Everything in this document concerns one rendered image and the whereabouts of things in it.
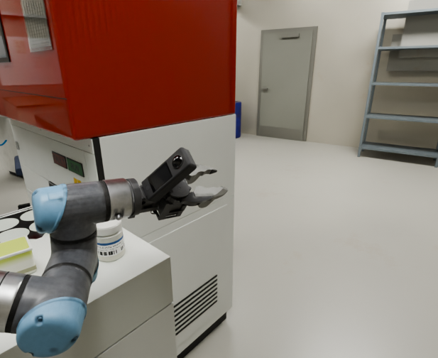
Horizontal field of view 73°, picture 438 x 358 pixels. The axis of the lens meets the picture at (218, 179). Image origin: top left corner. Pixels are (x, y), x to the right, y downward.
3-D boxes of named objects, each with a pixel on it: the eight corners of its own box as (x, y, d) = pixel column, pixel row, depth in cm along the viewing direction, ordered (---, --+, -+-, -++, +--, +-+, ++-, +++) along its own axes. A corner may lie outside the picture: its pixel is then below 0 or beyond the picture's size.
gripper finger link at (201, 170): (201, 174, 73) (172, 185, 67) (211, 158, 69) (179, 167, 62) (209, 183, 72) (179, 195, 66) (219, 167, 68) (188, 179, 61)
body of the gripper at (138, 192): (171, 188, 68) (118, 196, 61) (182, 164, 62) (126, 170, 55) (183, 217, 65) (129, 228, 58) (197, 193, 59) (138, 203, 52)
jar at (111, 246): (116, 243, 81) (111, 212, 78) (130, 253, 77) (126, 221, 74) (91, 254, 76) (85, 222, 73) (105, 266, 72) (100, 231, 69)
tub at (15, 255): (32, 257, 75) (26, 234, 73) (38, 271, 70) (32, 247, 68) (-4, 269, 71) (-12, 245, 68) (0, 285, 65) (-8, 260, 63)
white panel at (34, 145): (32, 190, 155) (13, 113, 141) (115, 249, 104) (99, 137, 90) (25, 192, 152) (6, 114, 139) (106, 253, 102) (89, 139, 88)
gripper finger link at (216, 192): (219, 201, 69) (181, 199, 65) (229, 186, 65) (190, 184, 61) (221, 212, 67) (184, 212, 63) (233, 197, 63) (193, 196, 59)
